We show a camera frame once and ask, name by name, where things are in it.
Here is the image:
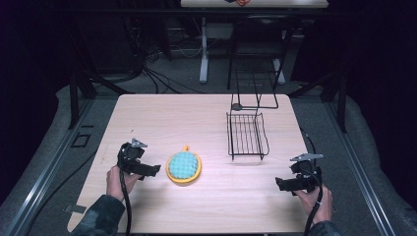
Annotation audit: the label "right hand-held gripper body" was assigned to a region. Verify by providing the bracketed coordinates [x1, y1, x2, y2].
[289, 152, 325, 194]

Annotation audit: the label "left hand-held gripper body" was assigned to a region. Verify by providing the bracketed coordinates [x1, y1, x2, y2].
[116, 137, 149, 175]

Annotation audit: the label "yellow and teal sponge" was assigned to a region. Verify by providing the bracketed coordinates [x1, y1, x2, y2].
[164, 145, 203, 187]

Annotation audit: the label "black wire rack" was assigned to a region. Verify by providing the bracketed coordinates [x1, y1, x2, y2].
[225, 64, 280, 162]

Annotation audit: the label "person's left hand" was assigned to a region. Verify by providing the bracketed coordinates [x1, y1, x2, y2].
[105, 164, 143, 203]

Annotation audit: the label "person's right hand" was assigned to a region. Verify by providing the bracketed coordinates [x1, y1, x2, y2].
[292, 184, 334, 226]

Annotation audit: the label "grey tape strip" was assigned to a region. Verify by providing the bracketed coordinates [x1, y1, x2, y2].
[63, 204, 88, 214]

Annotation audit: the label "white table with white legs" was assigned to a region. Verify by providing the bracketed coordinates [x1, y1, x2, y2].
[180, 0, 329, 86]

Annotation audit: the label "black chair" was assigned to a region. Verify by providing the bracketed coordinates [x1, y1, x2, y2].
[226, 13, 301, 91]

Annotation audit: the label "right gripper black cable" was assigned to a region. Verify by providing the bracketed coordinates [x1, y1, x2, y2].
[299, 128, 325, 236]

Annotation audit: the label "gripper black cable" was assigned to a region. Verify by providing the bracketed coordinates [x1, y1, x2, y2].
[299, 128, 325, 236]
[118, 153, 133, 236]

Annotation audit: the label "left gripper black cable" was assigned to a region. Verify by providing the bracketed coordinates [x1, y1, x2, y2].
[118, 153, 133, 236]

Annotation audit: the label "black floor cable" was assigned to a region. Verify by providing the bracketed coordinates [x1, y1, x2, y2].
[24, 148, 99, 236]

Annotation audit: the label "black metal stand frame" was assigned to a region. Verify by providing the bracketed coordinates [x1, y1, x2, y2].
[67, 19, 136, 131]
[288, 62, 349, 134]

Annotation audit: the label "black floor cables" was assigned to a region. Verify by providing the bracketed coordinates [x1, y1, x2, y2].
[107, 48, 210, 96]

